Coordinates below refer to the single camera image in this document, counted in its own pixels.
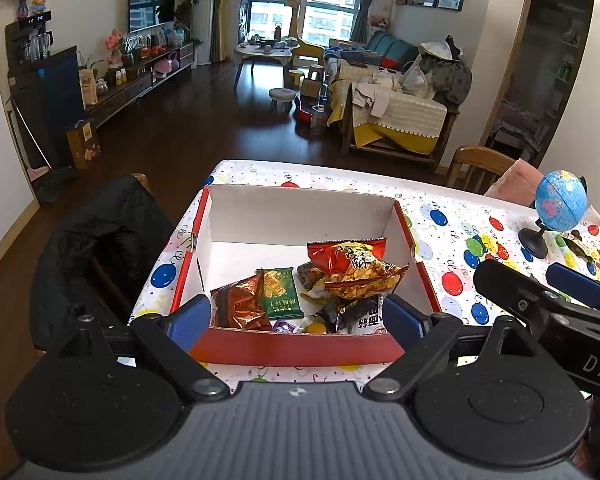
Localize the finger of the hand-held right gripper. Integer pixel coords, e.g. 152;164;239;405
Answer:
474;259;573;328
546;262;600;313

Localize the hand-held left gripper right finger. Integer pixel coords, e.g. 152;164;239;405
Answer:
362;295;556;402

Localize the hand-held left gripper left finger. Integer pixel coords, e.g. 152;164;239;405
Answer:
55;295;229;403

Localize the dark snack packet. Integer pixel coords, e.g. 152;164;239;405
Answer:
320;294;387;334

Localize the red-brown snack packet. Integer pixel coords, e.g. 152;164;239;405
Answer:
210;270;274;332

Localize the large red snack packet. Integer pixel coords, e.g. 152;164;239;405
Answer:
307;237;410;301

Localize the brown gold candy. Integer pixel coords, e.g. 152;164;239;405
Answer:
296;261;327;291

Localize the red cardboard box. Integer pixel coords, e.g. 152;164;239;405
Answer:
170;185;442;368

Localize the green yellow snack packet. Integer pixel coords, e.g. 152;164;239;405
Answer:
560;232;600;263

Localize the balloon printed tablecloth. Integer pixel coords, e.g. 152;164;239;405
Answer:
127;160;600;396

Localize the blue desk globe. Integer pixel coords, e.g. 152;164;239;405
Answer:
519;170;588;261

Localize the pink cushion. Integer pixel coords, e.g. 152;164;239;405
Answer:
484;158;543;207

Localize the black jacket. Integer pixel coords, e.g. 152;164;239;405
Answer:
28;174;176;356

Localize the wooden chair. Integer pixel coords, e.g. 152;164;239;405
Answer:
446;145;518;193

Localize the sofa with cream cover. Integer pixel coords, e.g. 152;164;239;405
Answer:
325;32;458;168

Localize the brown paper bag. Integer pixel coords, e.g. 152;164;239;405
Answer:
66;118;102;170

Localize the pile of clothes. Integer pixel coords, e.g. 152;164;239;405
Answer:
402;35;473;106

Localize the TV cabinet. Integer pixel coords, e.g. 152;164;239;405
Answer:
82;41;197;128

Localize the small round stool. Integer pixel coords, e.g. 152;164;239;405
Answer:
270;87;298;113

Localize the black cabinet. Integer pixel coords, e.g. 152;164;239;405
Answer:
5;10;86;170

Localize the round coffee table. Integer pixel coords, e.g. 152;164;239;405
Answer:
235;40;301;92

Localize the yellow chair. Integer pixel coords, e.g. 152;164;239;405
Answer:
282;0;326;68

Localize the white tower air conditioner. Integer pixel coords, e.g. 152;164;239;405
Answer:
192;0;218;67

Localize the television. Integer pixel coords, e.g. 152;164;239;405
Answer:
128;0;177;34

